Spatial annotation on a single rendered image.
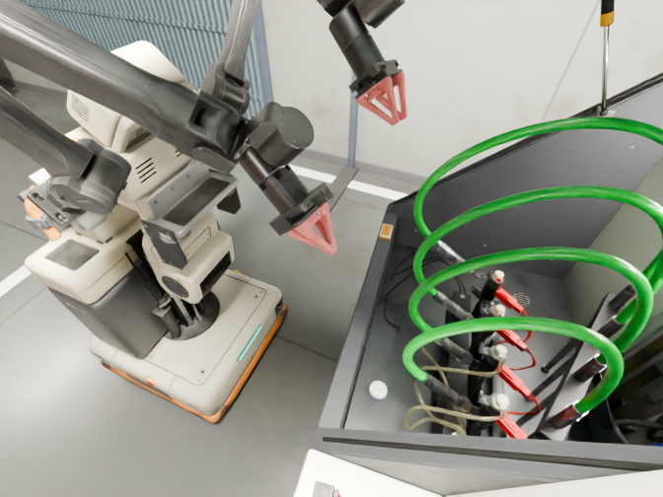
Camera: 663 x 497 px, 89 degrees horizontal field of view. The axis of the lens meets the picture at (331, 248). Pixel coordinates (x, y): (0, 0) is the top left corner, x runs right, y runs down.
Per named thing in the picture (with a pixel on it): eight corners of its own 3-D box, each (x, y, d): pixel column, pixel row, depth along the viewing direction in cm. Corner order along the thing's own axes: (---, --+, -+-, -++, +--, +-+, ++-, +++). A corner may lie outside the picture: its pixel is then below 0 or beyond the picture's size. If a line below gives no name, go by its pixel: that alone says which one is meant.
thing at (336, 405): (379, 248, 113) (385, 211, 102) (393, 250, 112) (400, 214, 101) (319, 449, 73) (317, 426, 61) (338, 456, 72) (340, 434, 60)
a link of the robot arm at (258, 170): (251, 143, 54) (225, 159, 50) (271, 119, 48) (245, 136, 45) (279, 178, 55) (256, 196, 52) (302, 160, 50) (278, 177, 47)
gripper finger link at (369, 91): (419, 108, 63) (394, 61, 61) (407, 115, 58) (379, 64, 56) (390, 128, 67) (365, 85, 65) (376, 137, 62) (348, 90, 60)
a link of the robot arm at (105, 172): (71, 165, 66) (57, 187, 64) (84, 145, 60) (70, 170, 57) (120, 189, 72) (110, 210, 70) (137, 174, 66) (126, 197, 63)
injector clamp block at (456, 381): (439, 323, 89) (454, 289, 78) (478, 334, 87) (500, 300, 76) (422, 469, 67) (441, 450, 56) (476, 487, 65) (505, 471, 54)
